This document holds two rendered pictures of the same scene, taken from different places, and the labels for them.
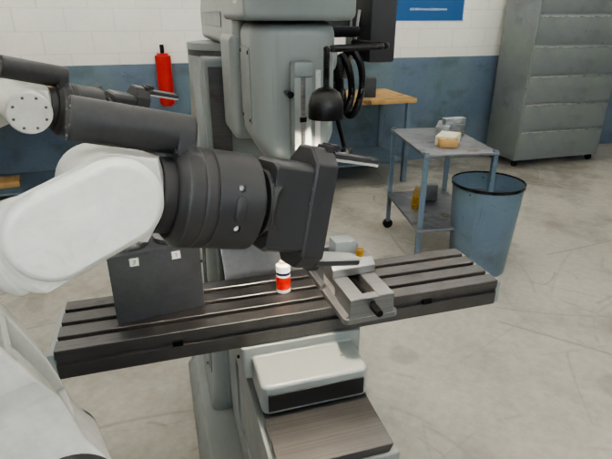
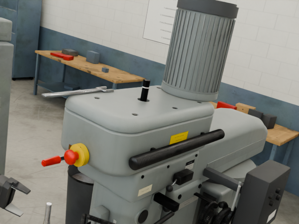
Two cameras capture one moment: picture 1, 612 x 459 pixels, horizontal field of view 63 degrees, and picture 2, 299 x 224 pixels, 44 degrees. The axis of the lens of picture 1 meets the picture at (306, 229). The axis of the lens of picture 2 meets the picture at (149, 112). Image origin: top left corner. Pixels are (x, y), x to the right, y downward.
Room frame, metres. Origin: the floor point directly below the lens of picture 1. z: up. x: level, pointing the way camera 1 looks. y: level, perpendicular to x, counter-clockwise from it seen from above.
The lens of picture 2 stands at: (0.59, -0.82, 2.17)
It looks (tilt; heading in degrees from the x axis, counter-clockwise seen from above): 17 degrees down; 53
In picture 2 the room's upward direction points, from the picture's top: 11 degrees clockwise
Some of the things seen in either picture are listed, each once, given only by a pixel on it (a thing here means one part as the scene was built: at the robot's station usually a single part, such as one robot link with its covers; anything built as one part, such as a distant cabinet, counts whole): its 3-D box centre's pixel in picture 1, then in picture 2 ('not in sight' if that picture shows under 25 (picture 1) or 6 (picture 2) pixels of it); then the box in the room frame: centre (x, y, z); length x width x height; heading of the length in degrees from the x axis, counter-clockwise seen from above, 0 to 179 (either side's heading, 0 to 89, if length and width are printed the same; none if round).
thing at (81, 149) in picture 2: not in sight; (78, 154); (0.99, -0.02, 1.76); 0.06 x 0.02 x 0.06; 106
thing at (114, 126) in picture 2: not in sight; (142, 123); (1.23, 0.05, 1.81); 0.47 x 0.26 x 0.16; 16
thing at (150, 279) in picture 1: (155, 270); not in sight; (1.14, 0.39, 1.03); 0.22 x 0.12 x 0.20; 114
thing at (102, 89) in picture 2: not in sight; (79, 92); (1.03, 0.10, 1.89); 0.24 x 0.04 x 0.01; 18
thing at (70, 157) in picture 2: not in sight; (71, 156); (0.97, -0.03, 1.76); 0.04 x 0.03 x 0.04; 106
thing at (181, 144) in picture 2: not in sight; (183, 146); (1.29, -0.09, 1.79); 0.45 x 0.04 x 0.04; 16
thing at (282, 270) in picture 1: (282, 273); not in sight; (1.22, 0.06, 0.98); 0.04 x 0.04 x 0.11
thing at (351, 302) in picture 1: (345, 270); not in sight; (1.23, -0.11, 0.98); 0.35 x 0.15 x 0.11; 19
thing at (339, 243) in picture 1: (341, 248); not in sight; (1.26, -0.10, 1.04); 0.06 x 0.05 x 0.06; 109
